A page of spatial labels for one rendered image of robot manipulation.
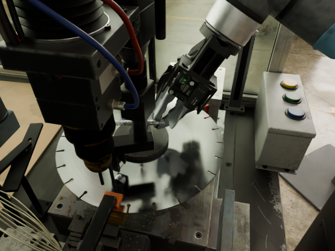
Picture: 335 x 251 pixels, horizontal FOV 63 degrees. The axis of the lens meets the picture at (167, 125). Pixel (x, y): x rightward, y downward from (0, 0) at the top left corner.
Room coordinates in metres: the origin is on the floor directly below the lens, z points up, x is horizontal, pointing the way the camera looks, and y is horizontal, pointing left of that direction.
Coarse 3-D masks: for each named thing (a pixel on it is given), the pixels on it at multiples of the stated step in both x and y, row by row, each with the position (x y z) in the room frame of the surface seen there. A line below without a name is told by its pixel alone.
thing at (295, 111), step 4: (292, 108) 0.56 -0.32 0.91; (296, 108) 0.56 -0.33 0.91; (300, 108) 0.56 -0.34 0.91; (288, 112) 0.54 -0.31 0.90; (292, 112) 0.54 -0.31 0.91; (296, 112) 0.54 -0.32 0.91; (300, 112) 0.54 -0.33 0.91; (304, 112) 0.54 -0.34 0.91; (292, 116) 0.53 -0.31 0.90; (296, 116) 0.53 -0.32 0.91; (300, 116) 0.53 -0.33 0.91
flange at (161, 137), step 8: (120, 128) 0.42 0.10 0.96; (128, 128) 0.42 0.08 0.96; (152, 128) 0.42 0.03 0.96; (160, 128) 0.42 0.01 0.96; (160, 136) 0.39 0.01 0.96; (168, 136) 0.40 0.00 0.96; (160, 144) 0.37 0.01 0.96; (136, 152) 0.35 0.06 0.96; (144, 152) 0.35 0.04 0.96; (152, 152) 0.35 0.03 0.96; (160, 152) 0.36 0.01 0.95
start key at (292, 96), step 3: (288, 93) 0.62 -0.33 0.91; (291, 93) 0.62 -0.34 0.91; (294, 93) 0.62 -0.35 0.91; (285, 96) 0.61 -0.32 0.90; (288, 96) 0.61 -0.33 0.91; (291, 96) 0.61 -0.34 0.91; (294, 96) 0.61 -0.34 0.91; (297, 96) 0.61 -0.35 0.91; (300, 96) 0.61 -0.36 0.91; (288, 99) 0.60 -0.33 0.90; (291, 99) 0.60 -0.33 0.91; (294, 99) 0.60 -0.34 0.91; (297, 99) 0.60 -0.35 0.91
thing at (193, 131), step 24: (120, 120) 0.46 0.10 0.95; (192, 120) 0.46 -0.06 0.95; (72, 144) 0.38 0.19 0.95; (168, 144) 0.38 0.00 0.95; (192, 144) 0.38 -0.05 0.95; (216, 144) 0.38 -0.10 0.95; (72, 168) 0.32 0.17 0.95; (144, 168) 0.32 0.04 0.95; (168, 168) 0.32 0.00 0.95; (192, 168) 0.32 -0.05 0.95; (216, 168) 0.32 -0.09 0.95; (72, 192) 0.27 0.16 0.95; (96, 192) 0.27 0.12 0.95; (120, 192) 0.27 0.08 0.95; (144, 192) 0.27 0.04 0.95; (168, 192) 0.27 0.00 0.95; (192, 192) 0.27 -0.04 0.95
